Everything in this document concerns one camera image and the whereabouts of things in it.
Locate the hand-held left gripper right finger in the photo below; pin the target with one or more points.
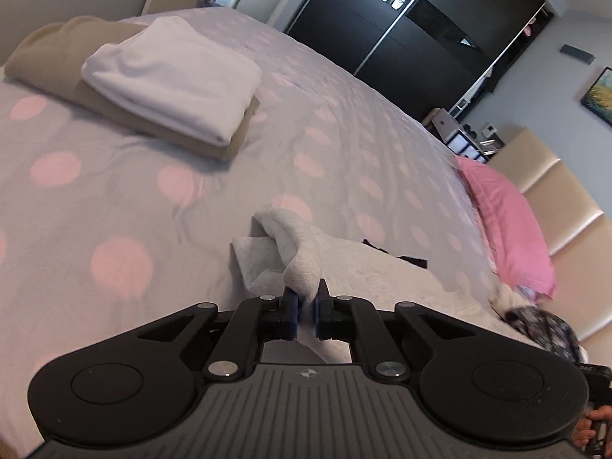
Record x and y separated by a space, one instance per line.
316 318

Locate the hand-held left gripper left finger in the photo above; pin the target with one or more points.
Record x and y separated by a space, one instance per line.
292 316

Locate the grey printed sweatshirt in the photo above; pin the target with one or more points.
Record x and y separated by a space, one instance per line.
382 287

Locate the person's right hand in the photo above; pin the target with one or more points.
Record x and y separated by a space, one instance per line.
600 418

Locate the dark floral cloth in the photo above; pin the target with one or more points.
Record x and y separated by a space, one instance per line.
545 330

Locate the beige padded headboard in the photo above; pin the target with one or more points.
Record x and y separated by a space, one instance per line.
569 220

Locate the pink dotted grey bed sheet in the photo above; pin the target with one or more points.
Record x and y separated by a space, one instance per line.
143 210

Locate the pink pillow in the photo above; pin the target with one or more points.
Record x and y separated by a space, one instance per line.
507 224

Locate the white storage shelf unit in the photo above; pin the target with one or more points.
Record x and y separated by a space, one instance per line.
459 136

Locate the white folded cloth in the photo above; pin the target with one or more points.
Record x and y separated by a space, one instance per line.
177 76

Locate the black sliding wardrobe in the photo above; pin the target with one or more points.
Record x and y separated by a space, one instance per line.
406 43

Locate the tan folded fleece blanket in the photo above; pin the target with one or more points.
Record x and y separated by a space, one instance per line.
52 57

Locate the white wall thermostat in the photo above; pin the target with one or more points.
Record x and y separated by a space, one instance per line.
488 130

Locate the framed wall picture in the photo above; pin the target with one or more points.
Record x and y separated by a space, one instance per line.
597 95

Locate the grey wall device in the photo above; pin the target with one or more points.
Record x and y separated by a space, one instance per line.
577 53

